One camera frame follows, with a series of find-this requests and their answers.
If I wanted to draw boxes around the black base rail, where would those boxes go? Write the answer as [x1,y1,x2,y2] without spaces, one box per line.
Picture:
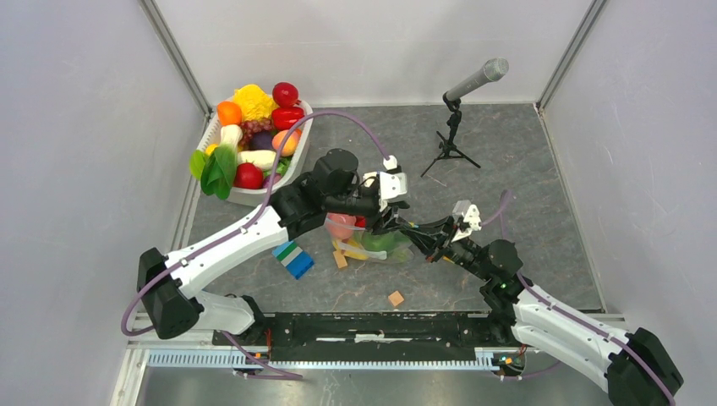
[235,311,521,362]

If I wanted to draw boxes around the green toy bell pepper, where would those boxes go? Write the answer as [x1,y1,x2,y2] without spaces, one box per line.
[361,231,410,254]

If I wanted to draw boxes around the blue green white brick stack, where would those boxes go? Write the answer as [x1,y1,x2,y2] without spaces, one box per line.
[271,241,315,280]

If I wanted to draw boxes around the purple toy onion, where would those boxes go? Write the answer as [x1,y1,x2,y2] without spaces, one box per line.
[262,173,282,189]

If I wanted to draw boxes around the orange toy pepper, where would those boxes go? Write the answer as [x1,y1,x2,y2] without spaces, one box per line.
[216,101,243,126]

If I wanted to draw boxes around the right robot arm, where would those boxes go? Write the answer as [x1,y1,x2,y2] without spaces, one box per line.
[399,217,684,405]

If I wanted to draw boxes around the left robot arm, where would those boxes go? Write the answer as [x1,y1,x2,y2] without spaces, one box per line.
[134,149,408,345]

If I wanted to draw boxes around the long wooden block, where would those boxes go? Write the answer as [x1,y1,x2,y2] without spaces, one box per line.
[332,250,348,269]

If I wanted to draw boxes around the white green toy leek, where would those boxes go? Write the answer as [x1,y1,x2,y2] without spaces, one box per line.
[218,124,244,150]

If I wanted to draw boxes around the red toy tomato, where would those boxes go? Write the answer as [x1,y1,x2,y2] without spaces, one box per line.
[233,162,264,189]

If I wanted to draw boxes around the grey microphone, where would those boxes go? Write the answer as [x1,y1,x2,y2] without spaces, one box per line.
[444,58,510,102]

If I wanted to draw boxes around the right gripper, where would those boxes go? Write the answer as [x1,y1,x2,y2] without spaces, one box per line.
[402,216,492,283]

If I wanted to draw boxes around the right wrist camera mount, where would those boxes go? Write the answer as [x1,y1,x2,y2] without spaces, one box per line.
[452,200,482,242]

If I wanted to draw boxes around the white plastic basket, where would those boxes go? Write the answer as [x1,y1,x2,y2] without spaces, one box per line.
[191,101,315,208]

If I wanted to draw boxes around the red toy apple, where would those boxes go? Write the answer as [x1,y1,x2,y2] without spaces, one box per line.
[272,82,299,107]

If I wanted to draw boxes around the pink toy peach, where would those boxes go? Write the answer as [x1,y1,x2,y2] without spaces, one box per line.
[325,213,357,240]

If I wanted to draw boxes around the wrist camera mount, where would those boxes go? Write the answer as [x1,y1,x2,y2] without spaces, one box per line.
[452,200,482,242]
[362,155,408,211]

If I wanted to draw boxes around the purple cable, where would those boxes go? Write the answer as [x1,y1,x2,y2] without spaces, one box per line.
[481,189,679,406]
[120,109,393,338]

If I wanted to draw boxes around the clear zip top bag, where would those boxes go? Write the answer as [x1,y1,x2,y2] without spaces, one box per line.
[324,213,413,264]

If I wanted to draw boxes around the red toy bell pepper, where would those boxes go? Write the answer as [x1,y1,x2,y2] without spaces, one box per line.
[271,106,305,130]

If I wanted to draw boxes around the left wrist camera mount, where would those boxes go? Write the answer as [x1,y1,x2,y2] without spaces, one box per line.
[362,155,408,211]

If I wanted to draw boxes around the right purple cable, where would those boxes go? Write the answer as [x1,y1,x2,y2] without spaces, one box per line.
[481,189,679,406]

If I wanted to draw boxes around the small wooden cube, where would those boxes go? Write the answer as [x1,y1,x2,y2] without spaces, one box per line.
[387,291,405,308]

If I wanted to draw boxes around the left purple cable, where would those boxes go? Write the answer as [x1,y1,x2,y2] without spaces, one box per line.
[120,109,393,338]

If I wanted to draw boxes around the orange toy peach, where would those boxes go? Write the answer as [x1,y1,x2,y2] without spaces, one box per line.
[271,129,302,157]

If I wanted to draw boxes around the black tripod mic stand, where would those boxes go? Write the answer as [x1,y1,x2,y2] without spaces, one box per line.
[420,94,481,178]

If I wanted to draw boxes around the purple toy grapes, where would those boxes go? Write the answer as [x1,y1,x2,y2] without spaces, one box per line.
[238,118,275,149]

